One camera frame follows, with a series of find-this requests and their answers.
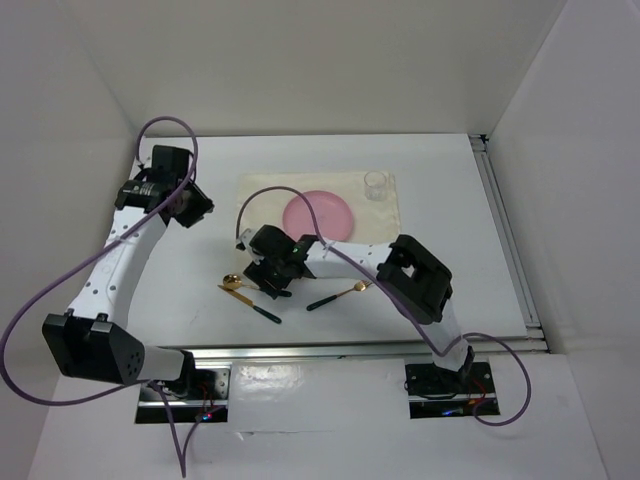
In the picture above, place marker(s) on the clear glass cup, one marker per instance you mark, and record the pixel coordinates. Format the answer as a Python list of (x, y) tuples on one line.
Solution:
[(375, 185)]

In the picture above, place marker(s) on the gold fork green handle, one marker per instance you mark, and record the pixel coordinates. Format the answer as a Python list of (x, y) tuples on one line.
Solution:
[(359, 286)]

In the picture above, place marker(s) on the aluminium rail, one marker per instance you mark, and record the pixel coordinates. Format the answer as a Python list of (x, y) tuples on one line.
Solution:
[(354, 350), (479, 147)]

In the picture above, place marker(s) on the pink plate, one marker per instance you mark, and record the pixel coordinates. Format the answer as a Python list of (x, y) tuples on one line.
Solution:
[(334, 216)]

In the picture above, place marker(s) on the front aluminium rail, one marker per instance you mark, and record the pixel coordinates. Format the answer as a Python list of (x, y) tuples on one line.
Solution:
[(354, 350)]

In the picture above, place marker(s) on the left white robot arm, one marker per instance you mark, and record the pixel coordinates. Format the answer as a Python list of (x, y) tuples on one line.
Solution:
[(90, 340)]

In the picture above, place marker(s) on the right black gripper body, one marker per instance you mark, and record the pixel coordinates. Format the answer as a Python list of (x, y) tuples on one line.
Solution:
[(273, 273)]

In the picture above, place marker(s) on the right aluminium rail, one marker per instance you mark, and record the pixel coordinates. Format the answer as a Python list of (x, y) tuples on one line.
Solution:
[(479, 147)]

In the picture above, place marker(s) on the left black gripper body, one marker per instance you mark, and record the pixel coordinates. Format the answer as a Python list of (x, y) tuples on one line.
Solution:
[(182, 196)]

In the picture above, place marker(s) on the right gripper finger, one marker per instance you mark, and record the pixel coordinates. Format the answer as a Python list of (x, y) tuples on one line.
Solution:
[(257, 274), (276, 291)]

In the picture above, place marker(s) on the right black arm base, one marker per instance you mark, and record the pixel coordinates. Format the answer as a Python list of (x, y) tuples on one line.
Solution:
[(430, 397)]

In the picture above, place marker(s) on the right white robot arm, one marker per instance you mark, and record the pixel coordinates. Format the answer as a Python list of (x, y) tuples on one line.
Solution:
[(417, 283)]

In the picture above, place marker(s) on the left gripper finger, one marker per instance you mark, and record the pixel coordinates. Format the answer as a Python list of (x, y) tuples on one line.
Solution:
[(198, 200), (188, 218)]

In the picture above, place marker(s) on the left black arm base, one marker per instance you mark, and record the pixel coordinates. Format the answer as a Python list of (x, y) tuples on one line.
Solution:
[(204, 399)]

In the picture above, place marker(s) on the gold spoon green handle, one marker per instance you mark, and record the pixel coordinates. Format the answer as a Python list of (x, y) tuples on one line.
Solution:
[(235, 282)]

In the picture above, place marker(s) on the gold knife green handle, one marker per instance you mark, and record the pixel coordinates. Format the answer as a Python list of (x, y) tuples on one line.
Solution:
[(246, 301)]

